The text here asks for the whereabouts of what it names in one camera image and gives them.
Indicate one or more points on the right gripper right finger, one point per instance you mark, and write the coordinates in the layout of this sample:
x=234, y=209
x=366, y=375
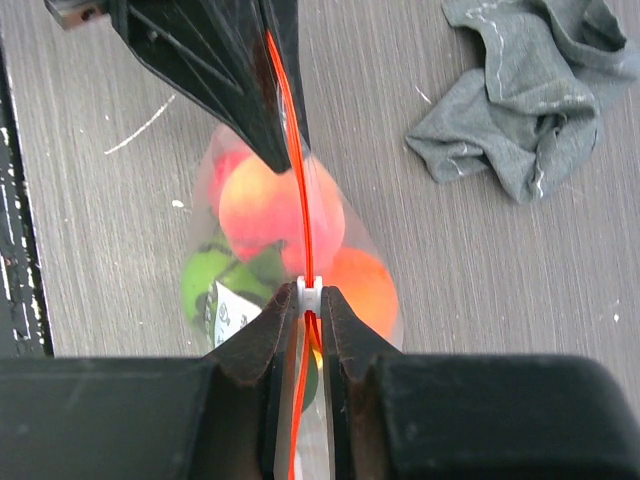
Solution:
x=395, y=415

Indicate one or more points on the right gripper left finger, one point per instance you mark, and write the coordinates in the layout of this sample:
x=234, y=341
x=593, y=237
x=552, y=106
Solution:
x=135, y=415

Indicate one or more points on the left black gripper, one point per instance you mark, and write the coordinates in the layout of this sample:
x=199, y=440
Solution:
x=214, y=52

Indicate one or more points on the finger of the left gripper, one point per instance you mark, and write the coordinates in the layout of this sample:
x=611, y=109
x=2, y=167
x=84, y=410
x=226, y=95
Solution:
x=287, y=65

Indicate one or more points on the red apple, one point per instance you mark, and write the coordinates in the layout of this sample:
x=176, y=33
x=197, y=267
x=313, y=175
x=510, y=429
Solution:
x=223, y=166

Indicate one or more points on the orange fruit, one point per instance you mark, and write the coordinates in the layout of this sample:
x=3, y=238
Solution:
x=367, y=285

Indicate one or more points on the peach fruit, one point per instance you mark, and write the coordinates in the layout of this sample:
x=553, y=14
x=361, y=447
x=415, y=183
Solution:
x=259, y=208

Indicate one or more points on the clear zip top bag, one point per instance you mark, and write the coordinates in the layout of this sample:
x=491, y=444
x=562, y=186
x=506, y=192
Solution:
x=309, y=415

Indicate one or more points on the grey crumpled cloth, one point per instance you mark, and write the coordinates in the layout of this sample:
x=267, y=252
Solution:
x=532, y=113

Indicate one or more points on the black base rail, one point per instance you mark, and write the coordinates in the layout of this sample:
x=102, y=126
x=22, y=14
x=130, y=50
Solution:
x=25, y=330

